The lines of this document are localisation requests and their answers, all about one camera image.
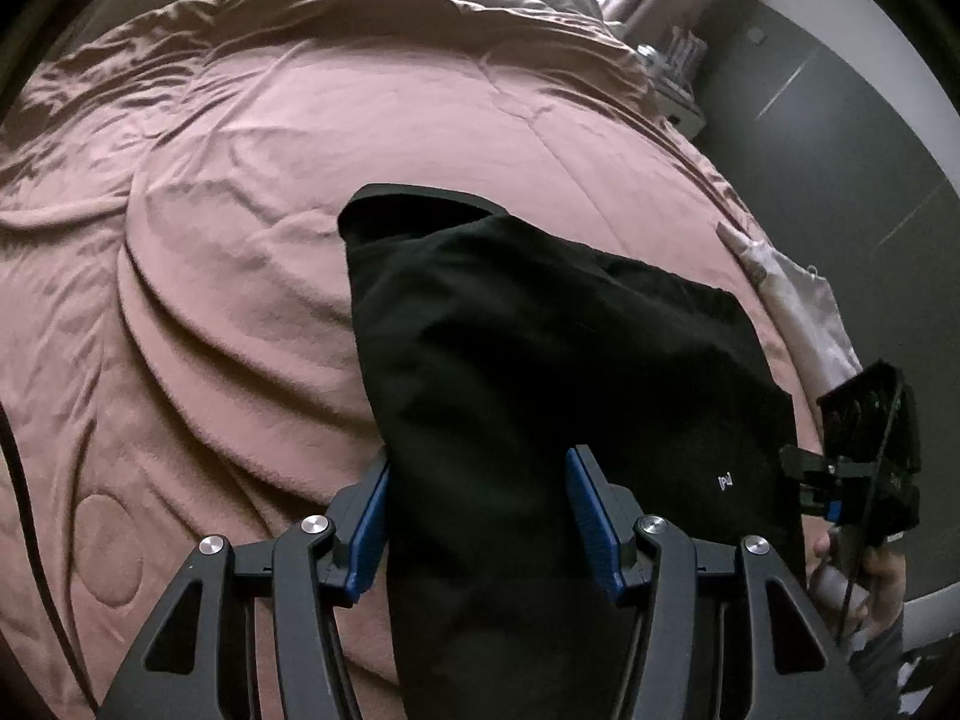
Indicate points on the pale pink cloth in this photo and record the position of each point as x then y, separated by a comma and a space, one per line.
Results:
802, 315

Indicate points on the person's right forearm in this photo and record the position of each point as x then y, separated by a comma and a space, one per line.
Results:
881, 671

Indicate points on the black garment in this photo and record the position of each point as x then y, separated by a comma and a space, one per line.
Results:
525, 352

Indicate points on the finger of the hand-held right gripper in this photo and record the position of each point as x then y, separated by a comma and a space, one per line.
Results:
806, 463
821, 506

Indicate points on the white nightstand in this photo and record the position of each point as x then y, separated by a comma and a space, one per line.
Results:
686, 116

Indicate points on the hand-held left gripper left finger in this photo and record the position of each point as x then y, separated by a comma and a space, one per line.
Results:
371, 532

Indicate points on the pink blanket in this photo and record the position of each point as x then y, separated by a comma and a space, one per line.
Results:
262, 202

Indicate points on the person's right hand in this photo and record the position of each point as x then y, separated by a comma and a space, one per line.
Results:
885, 585

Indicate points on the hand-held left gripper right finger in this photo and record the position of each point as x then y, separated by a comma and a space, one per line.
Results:
592, 525

